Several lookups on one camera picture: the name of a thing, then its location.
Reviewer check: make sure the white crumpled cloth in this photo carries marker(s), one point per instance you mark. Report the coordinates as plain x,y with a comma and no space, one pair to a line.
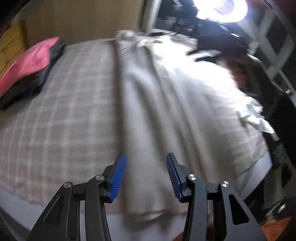
251,112

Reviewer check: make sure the light wooden board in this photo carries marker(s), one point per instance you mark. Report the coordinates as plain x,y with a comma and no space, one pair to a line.
12,45

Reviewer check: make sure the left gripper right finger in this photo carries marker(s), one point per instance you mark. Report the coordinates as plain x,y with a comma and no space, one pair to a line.
232,218

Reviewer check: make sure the brown cardboard panel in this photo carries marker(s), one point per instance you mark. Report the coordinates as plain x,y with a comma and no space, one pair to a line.
78,21

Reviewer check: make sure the pink folded garment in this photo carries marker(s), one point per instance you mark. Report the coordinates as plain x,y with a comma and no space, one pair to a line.
32,61

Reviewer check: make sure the white knit cardigan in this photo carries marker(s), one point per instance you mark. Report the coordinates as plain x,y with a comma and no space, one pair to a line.
170,103

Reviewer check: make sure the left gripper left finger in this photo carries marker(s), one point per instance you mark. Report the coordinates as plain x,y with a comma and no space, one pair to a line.
60,220

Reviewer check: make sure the black folded garment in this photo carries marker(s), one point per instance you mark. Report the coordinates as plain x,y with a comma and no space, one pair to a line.
32,84

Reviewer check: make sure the pink plaid blanket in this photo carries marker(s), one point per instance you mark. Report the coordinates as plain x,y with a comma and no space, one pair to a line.
72,130

